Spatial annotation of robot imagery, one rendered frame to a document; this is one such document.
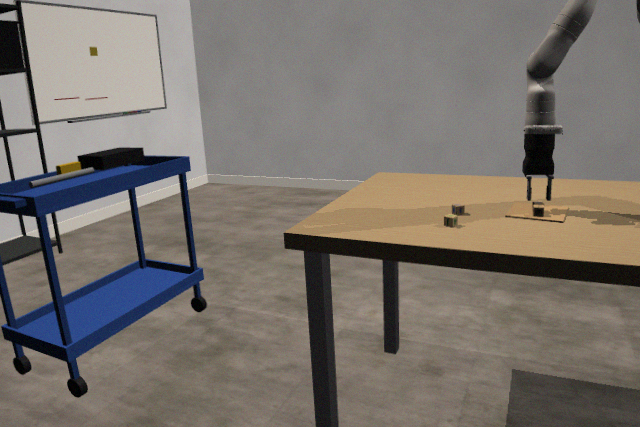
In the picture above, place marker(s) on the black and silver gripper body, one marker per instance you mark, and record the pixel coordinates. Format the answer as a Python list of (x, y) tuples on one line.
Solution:
[(539, 143)]

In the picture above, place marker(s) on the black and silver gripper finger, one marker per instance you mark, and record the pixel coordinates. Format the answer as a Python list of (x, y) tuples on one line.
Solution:
[(529, 177), (549, 187)]

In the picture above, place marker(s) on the tan square mat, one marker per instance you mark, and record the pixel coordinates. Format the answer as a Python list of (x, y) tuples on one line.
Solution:
[(524, 211)]

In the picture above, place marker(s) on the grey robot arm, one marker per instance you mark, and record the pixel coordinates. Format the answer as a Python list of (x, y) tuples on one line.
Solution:
[(564, 31)]

